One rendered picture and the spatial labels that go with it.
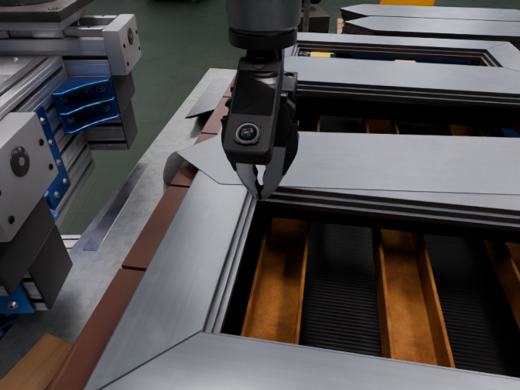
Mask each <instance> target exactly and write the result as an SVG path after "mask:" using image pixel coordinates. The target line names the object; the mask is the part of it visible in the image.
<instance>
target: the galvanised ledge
mask: <svg viewBox="0 0 520 390"><path fill-rule="evenodd" d="M236 73H237V70H228V69H214V68H210V69H209V70H208V71H207V72H206V74H205V75H204V77H203V78H202V79H201V81H200V82H199V83H198V85H197V86H196V87H195V88H194V89H193V91H192V92H191V93H190V95H189V96H188V98H187V99H186V100H185V101H184V102H183V104H182V105H181V106H180V108H179V109H178V111H177V112H176V113H175V115H174V116H173V117H172V118H171V119H170V121H169V122H168V123H167V125H166V126H165V128H164V129H163V130H162V131H161V132H160V133H159V135H158V136H157V138H156V139H155V141H154V142H153V143H152V144H151V145H150V147H149V148H148V149H147V151H146V152H145V153H144V155H143V156H142V158H141V159H140V160H139V161H138V162H137V163H136V165H135V166H134V168H135V167H136V166H137V164H138V163H149V165H148V167H147V169H146V170H145V172H144V173H143V175H142V177H141V179H140V180H139V182H138V184H137V185H136V187H135V189H134V190H133V192H132V194H131V196H130V197H129V199H128V200H127V202H126V204H125V205H124V207H123V208H122V210H121V213H120V214H119V215H118V217H117V219H116V221H115V222H114V224H113V225H112V227H111V229H110V231H109V232H108V234H107V236H106V237H105V239H104V240H103V242H102V244H101V246H100V248H99V249H98V250H97V251H87V250H83V248H84V246H85V245H86V244H87V242H88V240H89V239H90V237H91V235H92V234H93V233H94V231H95V229H96V228H97V226H98V225H99V224H100V222H101V220H102V218H103V217H104V215H105V214H106V213H107V211H108V209H109V207H110V206H111V205H112V203H113V202H114V200H115V198H116V196H117V195H118V194H119V192H120V190H121V189H122V187H123V186H124V185H125V183H126V181H127V179H128V178H129V177H130V175H131V174H132V172H133V170H134V168H133V169H132V171H131V172H130V173H129V174H128V175H127V176H126V178H125V179H124V181H123V182H122V183H121V185H120V186H119V187H118V189H117V190H116V191H115V192H114V193H113V195H112V196H111V198H110V199H109V200H108V202H107V203H106V204H105V205H104V206H103V208H102V209H101V211H100V212H99V213H98V214H97V216H96V217H95V219H93V221H92V222H91V223H90V225H89V226H88V227H87V229H86V230H85V232H84V233H83V234H82V235H81V236H80V238H79V239H78V240H77V242H76V243H75V244H74V246H73V247H72V248H71V249H70V251H69V252H68V254H69V256H70V259H71V261H72V263H73V266H72V268H71V270H70V272H69V274H68V276H67V278H66V280H65V282H64V284H63V286H62V288H61V290H60V292H59V295H58V297H57V298H56V301H55V303H54V304H53V307H52V309H51V310H35V313H21V314H20V316H19V317H18V319H17V320H16V321H15V322H14V324H13V325H12V326H11V327H10V329H9V330H8V332H7V333H6V334H5V336H4V337H3V338H2V339H1V340H0V381H1V380H2V379H3V378H4V377H5V376H6V375H7V374H8V373H9V372H10V371H11V370H12V369H13V368H14V366H15V365H16V364H17V363H18V362H19V361H20V360H21V359H22V358H23V357H24V356H25V355H26V354H27V353H28V352H29V351H30V350H31V349H32V348H33V347H34V346H35V345H36V344H37V343H38V342H39V340H40V339H41V338H42V337H43V336H44V335H45V334H52V335H53V336H55V337H58V338H60V339H62V340H65V341H66V342H68V343H70V344H74V343H75V341H76V340H77V338H78V337H79V335H80V333H81V331H82V330H83V328H84V326H85V325H86V323H87V321H88V320H89V318H90V317H91V314H92V313H93V312H94V310H95V308H96V306H97V305H98V303H99V302H100V300H101V298H102V296H103V295H104V293H105V291H106V290H107V288H108V287H109V285H110V283H111V281H112V279H113V278H114V277H115V275H116V273H117V271H118V270H119V268H120V269H122V267H121V264H122V263H123V261H124V260H125V258H126V256H127V255H128V253H129V252H130V250H131V248H132V246H133V245H134V243H135V241H136V239H137V238H138V236H139V235H140V233H141V231H142V229H143V228H144V227H145V224H146V223H147V221H148V219H149V218H150V216H151V215H152V212H153V211H154V210H155V208H156V206H157V204H158V203H159V201H160V200H161V198H162V196H163V194H164V193H165V192H166V189H167V188H168V186H167V185H166V184H165V183H164V181H163V170H164V167H165V164H166V160H167V159H168V157H169V155H170V154H171V153H173V152H175V151H180V150H182V149H185V148H187V147H190V146H192V145H193V144H194V143H195V141H196V140H197V138H198V136H199V134H200V133H201V131H202V130H203V128H204V126H205V125H206V123H207V121H208V119H209V118H210V116H211V115H212V113H213V112H211V113H208V114H205V115H201V116H198V117H195V118H189V119H188V118H186V119H185V117H186V116H187V114H188V113H189V112H190V110H191V109H192V107H193V106H194V105H195V104H196V102H197V101H198V99H199V98H200V96H201V95H202V93H203V92H204V91H205V90H206V89H207V87H208V85H209V84H210V82H211V81H212V80H213V79H222V78H223V79H225V80H226V81H228V82H231V81H232V80H233V78H234V76H235V74H236Z"/></svg>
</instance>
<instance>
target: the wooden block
mask: <svg viewBox="0 0 520 390"><path fill-rule="evenodd" d="M72 346H73V344H70V343H68V342H66V341H65V340H62V339H60V338H58V337H55V336H53V335H52V334H45V335H44V336H43V337H42V338H41V339H40V340H39V342H38V343H37V344H36V345H35V346H34V347H33V348H32V349H31V350H30V351H29V352H28V353H27V354H26V355H25V356H24V357H23V358H22V359H21V360H20V361H19V362H18V363H17V364H16V365H15V366H14V368H13V369H12V370H11V371H10V372H9V373H8V374H7V375H6V376H5V377H4V378H3V379H2V380H1V381H0V390H47V388H48V387H49V385H50V383H51V381H52V380H53V378H54V376H55V375H56V373H57V372H58V370H59V368H60V366H61V364H62V363H63V361H64V360H65V358H66V356H67V355H68V353H69V352H70V349H71V348H72Z"/></svg>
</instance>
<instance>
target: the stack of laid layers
mask: <svg viewBox="0 0 520 390"><path fill-rule="evenodd" d="M300 51H307V52H322V53H352V54H367V55H382V56H411V57H426V58H441V59H457V60H479V61H480V62H481V63H482V64H483V65H484V66H485V67H503V66H502V65H501V64H500V63H499V62H498V61H497V60H496V59H495V58H494V57H493V56H492V55H491V54H490V53H489V52H488V51H487V50H480V49H464V48H447V47H431V46H400V45H383V44H367V43H335V42H320V41H303V40H297V42H296V44H295V45H294V47H293V50H292V55H291V56H298V55H299V52H300ZM296 93H297V94H312V95H323V96H335V97H347V98H370V99H382V100H393V101H417V102H429V103H441V104H463V105H475V106H487V107H499V108H520V94H503V93H491V92H478V91H454V90H440V89H428V88H415V87H391V86H378V85H365V84H341V83H328V82H316V81H302V80H298V81H297V92H296ZM257 205H264V206H271V207H285V208H293V209H300V210H314V211H323V212H331V213H338V214H352V215H360V216H367V217H381V218H389V219H396V220H404V221H418V222H426V223H434V224H448V225H456V226H463V227H471V228H485V229H492V230H500V231H514V232H520V195H502V194H479V193H436V192H413V191H391V190H348V189H325V188H306V187H287V186H278V187H277V188H276V190H275V191H274V192H273V194H272V195H271V196H269V197H268V198H267V199H266V200H256V199H255V198H254V197H253V196H252V195H251V194H250V192H249V191H248V192H247V194H246V197H245V201H244V203H243V206H242V209H241V213H240V216H239V218H238V222H237V225H236V228H235V231H234V235H233V238H232V240H231V244H230V247H229V249H228V253H227V257H226V259H225V262H224V266H223V268H222V271H221V276H220V278H219V281H218V284H217V288H216V290H215V293H214V298H213V300H212V303H211V305H210V309H209V312H208V314H207V319H206V322H205V324H204V328H203V330H202V331H201V332H205V333H211V334H220V335H226V336H232V337H241V338H246V339H252V340H261V341H267V342H272V343H277V344H287V345H292V346H298V347H308V346H303V345H298V344H288V343H283V342H277V341H272V340H262V339H257V338H251V337H242V336H236V335H230V334H222V330H223V327H224V321H225V319H226V316H227V312H228V307H229V305H230V301H231V297H232V293H233V290H234V285H235V283H236V279H237V276H238V271H239V269H240V265H241V260H242V257H243V254H244V251H245V246H246V243H247V240H248V235H249V232H250V229H251V224H252V221H253V217H254V215H255V210H256V207H257ZM308 348H313V349H318V350H324V351H333V352H339V353H344V354H354V355H359V356H365V357H370V358H380V359H385V360H390V361H400V362H405V363H411V364H421V365H426V366H431V367H437V368H446V369H452V370H457V371H467V372H472V373H478V374H483V375H493V376H498V377H503V378H513V379H518V380H520V378H514V377H509V376H504V375H494V374H488V373H483V372H478V371H468V370H463V369H457V368H448V367H442V366H437V365H431V364H422V363H416V362H411V361H401V360H396V359H391V358H385V357H375V356H370V355H364V354H355V353H349V352H344V351H335V350H329V349H323V348H318V347H308Z"/></svg>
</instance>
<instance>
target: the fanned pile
mask: <svg viewBox="0 0 520 390"><path fill-rule="evenodd" d="M229 84H230V82H228V81H226V80H225V79H223V78H222V79H213V80H212V81H211V82H210V84H209V85H208V87H207V89H206V90H205V91H204V92H203V93H202V95H201V96H200V98H199V99H198V101H197V102H196V104H195V105H194V106H193V107H192V109H191V110H190V112H189V113H188V114H187V116H186V117H185V119H186V118H188V119H189V118H195V117H198V116H201V115H205V114H208V113H211V112H213V111H214V109H215V108H216V107H217V104H218V103H219V101H220V99H221V98H222V97H223V95H224V92H225V91H226V90H227V88H228V86H229Z"/></svg>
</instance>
